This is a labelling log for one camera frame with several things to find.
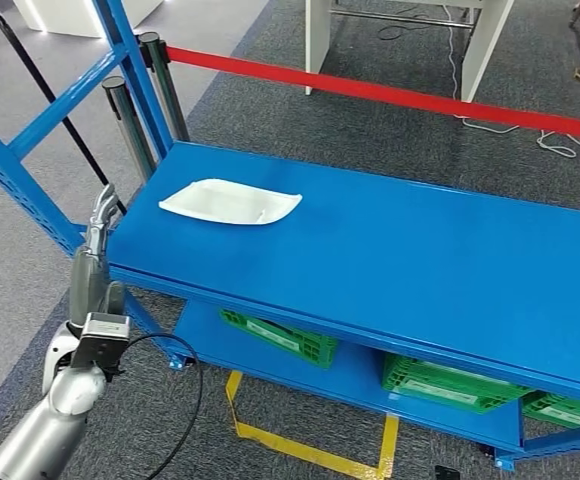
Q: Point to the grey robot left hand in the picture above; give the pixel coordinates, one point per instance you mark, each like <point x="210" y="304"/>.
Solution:
<point x="89" y="285"/>

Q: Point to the white plastic car part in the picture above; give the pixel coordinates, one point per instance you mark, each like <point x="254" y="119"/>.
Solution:
<point x="225" y="202"/>

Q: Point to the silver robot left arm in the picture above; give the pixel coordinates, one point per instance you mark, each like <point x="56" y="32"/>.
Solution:
<point x="50" y="424"/>

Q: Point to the blue metal shelf rack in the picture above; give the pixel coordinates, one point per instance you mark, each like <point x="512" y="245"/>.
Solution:
<point x="370" y="265"/>

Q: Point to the black pole floor stand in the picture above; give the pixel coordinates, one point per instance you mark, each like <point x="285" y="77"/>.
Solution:
<point x="50" y="96"/>

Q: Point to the white lit display plinth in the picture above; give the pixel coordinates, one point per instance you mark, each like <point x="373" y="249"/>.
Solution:
<point x="80" y="16"/>

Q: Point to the green plastic crate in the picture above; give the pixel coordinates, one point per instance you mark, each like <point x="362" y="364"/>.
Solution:
<point x="290" y="341"/>
<point x="445" y="387"/>
<point x="565" y="411"/>

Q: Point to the red barrier belt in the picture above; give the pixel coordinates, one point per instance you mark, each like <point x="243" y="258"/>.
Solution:
<point x="370" y="89"/>

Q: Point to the black robot foot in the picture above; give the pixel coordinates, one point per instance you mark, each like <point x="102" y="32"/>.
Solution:
<point x="445" y="473"/>

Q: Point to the white desk with crossbar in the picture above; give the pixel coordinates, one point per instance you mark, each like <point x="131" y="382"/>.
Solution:
<point x="480" y="53"/>

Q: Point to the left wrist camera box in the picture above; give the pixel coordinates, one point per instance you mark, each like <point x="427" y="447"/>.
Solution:
<point x="103" y="338"/>

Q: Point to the chrome stanchion post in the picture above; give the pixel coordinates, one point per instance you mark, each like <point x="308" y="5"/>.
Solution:
<point x="168" y="93"/>
<point x="130" y="126"/>

